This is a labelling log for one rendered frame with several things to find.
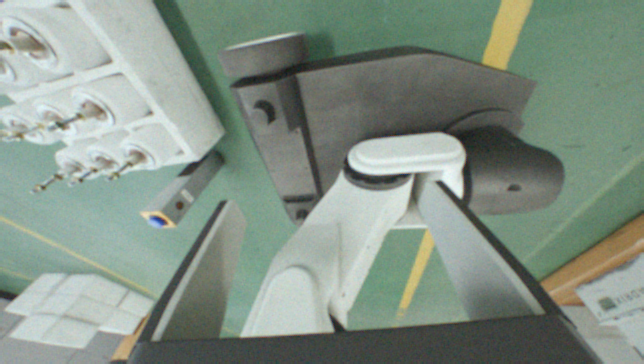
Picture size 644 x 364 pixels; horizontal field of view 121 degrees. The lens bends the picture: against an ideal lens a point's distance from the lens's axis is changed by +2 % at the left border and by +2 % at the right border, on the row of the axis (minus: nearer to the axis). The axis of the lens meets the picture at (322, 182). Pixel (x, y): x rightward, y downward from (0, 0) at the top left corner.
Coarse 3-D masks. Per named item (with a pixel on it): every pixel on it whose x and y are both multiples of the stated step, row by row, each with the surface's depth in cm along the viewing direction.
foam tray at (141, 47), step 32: (32, 0) 33; (64, 0) 33; (96, 0) 35; (128, 0) 40; (96, 32) 36; (128, 32) 40; (160, 32) 47; (128, 64) 39; (160, 64) 46; (32, 96) 45; (160, 96) 46; (192, 96) 55; (128, 128) 50; (192, 128) 54; (192, 160) 55
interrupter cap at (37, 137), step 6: (6, 114) 41; (12, 114) 41; (6, 120) 42; (12, 120) 42; (18, 120) 42; (24, 120) 42; (6, 126) 43; (30, 126) 43; (36, 132) 44; (30, 138) 45; (36, 138) 45; (42, 138) 45
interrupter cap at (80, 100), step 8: (72, 96) 37; (80, 96) 37; (88, 96) 37; (80, 104) 38; (88, 104) 38; (96, 104) 38; (104, 104) 38; (104, 112) 39; (96, 120) 40; (104, 120) 40; (112, 120) 40
